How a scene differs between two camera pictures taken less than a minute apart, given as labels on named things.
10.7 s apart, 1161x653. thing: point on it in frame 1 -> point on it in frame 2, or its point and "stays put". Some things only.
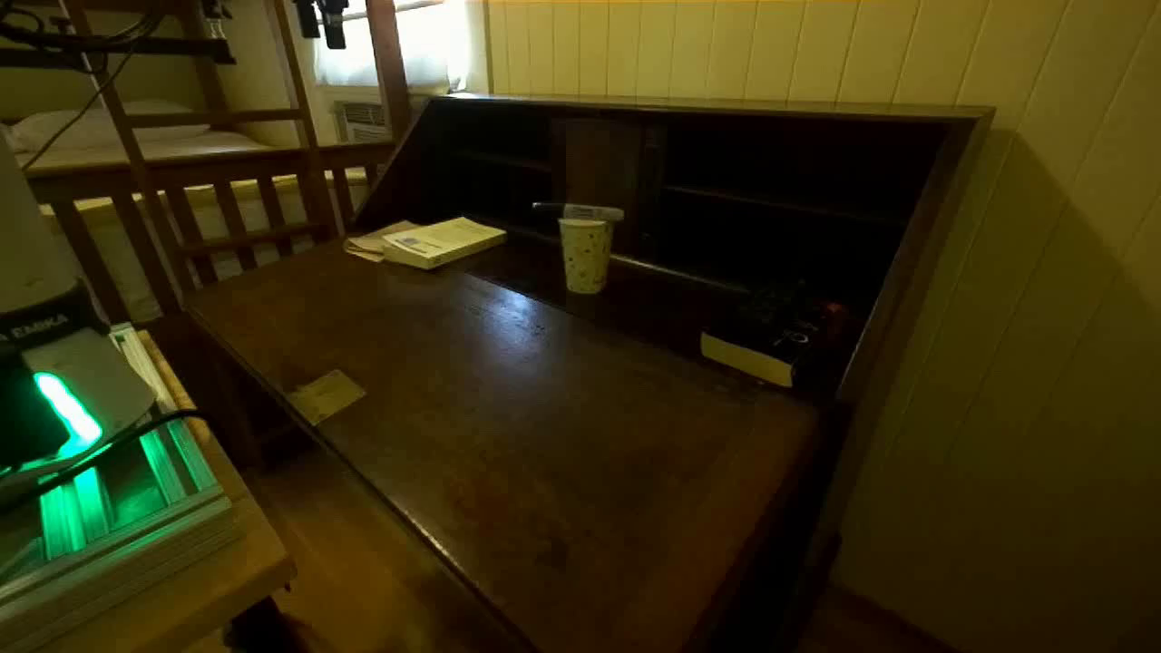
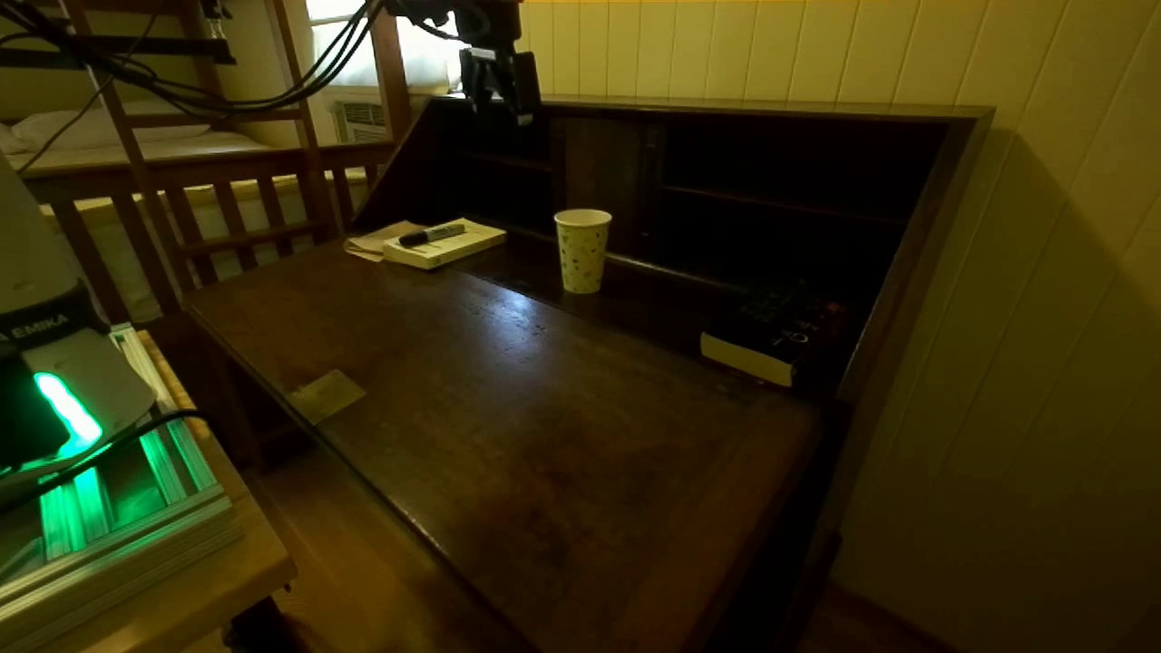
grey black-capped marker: [603, 210] -> [423, 235]
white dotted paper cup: [584, 252] stays put
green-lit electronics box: [104, 457] stays put
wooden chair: [192, 194] stays put
